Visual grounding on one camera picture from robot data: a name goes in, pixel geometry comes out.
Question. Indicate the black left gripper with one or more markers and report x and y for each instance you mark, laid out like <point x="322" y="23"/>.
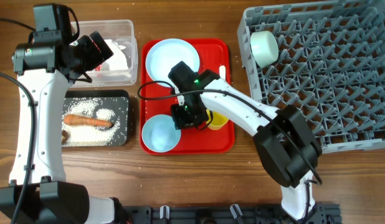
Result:
<point x="96" y="56"/>

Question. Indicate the white napkin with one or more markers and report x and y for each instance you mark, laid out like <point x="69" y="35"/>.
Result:
<point x="118" y="60"/>

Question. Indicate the light blue rice bowl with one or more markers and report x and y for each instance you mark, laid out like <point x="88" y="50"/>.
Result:
<point x="159" y="133"/>

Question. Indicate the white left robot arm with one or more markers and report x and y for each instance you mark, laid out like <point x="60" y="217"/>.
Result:
<point x="46" y="66"/>

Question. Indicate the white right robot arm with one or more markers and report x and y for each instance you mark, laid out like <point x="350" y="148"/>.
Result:
<point x="285" y="143"/>

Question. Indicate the orange carrot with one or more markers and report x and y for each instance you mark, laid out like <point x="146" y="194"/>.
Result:
<point x="76" y="120"/>

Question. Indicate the white rice pile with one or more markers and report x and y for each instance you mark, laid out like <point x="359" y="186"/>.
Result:
<point x="112" y="109"/>

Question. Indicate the yellow plastic cup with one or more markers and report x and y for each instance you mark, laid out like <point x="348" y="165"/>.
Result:
<point x="216" y="120"/>

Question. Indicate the black tray bin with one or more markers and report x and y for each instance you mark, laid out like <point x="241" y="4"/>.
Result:
<point x="95" y="93"/>

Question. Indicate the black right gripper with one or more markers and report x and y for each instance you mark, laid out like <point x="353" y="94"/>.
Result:
<point x="180" y="121"/>

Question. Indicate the green bowl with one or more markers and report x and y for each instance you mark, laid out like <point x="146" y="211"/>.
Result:
<point x="264" y="48"/>

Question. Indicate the light blue plate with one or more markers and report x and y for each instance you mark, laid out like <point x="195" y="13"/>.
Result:
<point x="165" y="54"/>

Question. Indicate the brown food lump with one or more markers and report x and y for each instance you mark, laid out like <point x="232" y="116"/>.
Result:
<point x="65" y="136"/>

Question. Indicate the clear plastic bin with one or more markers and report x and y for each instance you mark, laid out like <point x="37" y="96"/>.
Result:
<point x="123" y="33"/>

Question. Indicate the white plastic spoon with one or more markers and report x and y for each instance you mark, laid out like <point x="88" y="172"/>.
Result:
<point x="222" y="71"/>

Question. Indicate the grey dishwasher rack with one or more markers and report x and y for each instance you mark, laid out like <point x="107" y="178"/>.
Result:
<point x="331" y="65"/>

